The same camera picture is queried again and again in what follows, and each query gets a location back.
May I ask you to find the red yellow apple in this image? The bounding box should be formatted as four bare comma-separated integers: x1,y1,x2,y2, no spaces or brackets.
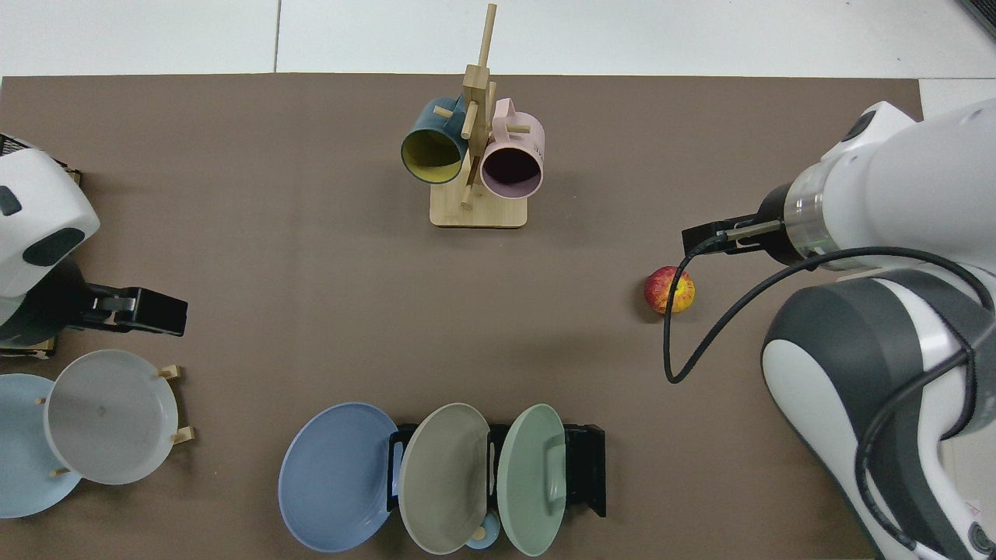
644,266,696,316

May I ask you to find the wooden plate rack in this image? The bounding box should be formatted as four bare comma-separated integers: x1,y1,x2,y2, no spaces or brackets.
35,364,195,477

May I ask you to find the grey plate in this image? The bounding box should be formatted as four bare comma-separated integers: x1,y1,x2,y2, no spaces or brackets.
43,349,180,486

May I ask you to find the light blue plate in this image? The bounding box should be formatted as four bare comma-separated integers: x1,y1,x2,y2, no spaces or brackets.
0,373,82,520

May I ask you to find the black dish rack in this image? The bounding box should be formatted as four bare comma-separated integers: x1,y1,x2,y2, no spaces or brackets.
387,422,606,518

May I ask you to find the pale green plate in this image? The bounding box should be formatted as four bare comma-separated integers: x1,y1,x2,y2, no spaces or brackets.
497,404,567,557

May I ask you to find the beige plate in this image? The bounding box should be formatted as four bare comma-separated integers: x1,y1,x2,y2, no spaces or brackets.
398,403,492,555

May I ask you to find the brown table cloth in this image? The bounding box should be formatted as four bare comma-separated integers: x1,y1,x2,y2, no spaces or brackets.
0,74,923,560

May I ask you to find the pink cup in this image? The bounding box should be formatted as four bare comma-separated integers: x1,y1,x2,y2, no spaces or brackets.
480,98,545,200

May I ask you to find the wooden cup stand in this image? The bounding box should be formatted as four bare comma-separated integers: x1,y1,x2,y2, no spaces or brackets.
430,3,528,229

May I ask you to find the teal cup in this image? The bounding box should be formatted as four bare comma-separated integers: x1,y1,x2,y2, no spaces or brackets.
401,96,470,185

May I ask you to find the dark grey flat object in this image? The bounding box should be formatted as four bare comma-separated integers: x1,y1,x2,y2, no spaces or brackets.
957,0,996,40

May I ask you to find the small blue round thing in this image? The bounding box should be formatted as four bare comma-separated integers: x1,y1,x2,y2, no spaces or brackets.
465,509,503,551

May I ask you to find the wire basket with wooden floor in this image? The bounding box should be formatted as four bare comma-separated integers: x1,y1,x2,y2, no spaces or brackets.
0,134,81,360

